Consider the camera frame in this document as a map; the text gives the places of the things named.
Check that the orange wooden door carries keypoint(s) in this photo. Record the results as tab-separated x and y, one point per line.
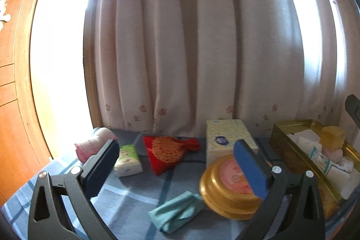
23	147

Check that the teal cloth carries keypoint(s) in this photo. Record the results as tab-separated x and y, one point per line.
176	212

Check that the pink floral curtain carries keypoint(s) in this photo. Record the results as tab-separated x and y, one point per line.
168	66

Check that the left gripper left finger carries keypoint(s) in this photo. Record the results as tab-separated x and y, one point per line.
48	217

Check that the white flower door ornament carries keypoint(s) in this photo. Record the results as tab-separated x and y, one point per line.
4	17

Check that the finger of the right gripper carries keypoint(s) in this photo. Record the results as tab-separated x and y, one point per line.
352	107

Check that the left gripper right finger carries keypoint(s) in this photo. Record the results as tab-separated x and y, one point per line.
304	217

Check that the yellow sponge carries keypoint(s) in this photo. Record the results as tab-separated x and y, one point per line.
332	137

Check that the green tissue packet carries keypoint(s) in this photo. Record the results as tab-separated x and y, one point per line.
128	162

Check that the round gold tin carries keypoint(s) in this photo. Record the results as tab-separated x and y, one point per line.
226	191

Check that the yellow tissue pack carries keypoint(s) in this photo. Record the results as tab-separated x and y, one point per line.
221	135

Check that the white gauze roll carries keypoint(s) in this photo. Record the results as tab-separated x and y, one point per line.
307	145

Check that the cotton swab packet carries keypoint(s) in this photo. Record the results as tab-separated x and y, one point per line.
324	164

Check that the red embroidered pouch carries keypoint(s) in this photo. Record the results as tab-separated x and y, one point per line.
165	153

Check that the white cotton balls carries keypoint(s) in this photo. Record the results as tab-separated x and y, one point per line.
346	164

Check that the pink fluffy puff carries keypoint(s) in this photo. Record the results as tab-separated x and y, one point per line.
334	155

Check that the gold rectangular tin tray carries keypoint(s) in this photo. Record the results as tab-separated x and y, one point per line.
298	162

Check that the pink rolled towel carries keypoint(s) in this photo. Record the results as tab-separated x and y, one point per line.
86	149

